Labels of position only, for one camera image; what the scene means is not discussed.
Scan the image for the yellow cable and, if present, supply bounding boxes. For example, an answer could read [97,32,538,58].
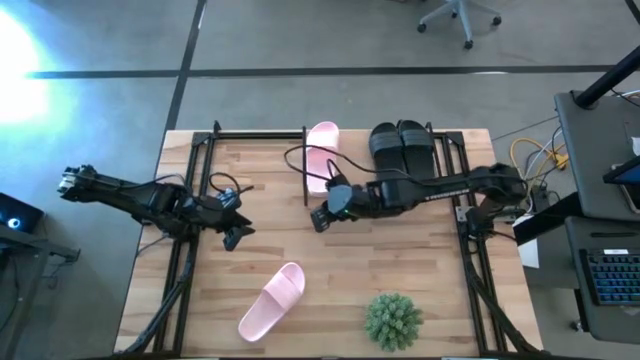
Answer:
[509,137,570,206]

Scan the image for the grey side desk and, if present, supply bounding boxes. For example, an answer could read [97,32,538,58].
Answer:
[553,89,640,346]

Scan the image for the black pole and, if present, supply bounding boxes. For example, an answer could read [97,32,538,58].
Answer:
[573,47,640,110]

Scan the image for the dark grey equipment stand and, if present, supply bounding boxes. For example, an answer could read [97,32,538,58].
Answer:
[0,227,81,360]

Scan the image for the pink slide sandal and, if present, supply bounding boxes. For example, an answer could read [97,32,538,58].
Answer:
[304,120,341,198]
[237,261,307,344]

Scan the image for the black device with blue light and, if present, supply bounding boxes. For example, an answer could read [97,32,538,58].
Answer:
[0,192,45,235]

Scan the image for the green artificial plant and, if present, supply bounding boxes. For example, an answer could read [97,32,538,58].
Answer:
[363,292,425,353]

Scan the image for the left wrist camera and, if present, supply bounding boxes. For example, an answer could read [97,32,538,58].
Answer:
[217,188,242,209]

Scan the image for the black tablet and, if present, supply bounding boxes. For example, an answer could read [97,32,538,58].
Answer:
[602,155,640,211]

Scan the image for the white office chair base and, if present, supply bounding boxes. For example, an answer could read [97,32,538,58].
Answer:
[417,0,503,50]

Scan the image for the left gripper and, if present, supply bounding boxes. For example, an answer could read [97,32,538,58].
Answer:
[198,197,256,252]

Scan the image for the black slide sandal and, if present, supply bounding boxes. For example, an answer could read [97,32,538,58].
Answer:
[368,121,407,179]
[397,118,437,182]

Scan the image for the black aluminium rig frame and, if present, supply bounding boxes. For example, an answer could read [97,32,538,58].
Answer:
[112,118,551,360]

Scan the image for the black backlit keyboard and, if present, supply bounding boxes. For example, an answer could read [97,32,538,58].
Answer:
[579,247,640,307]

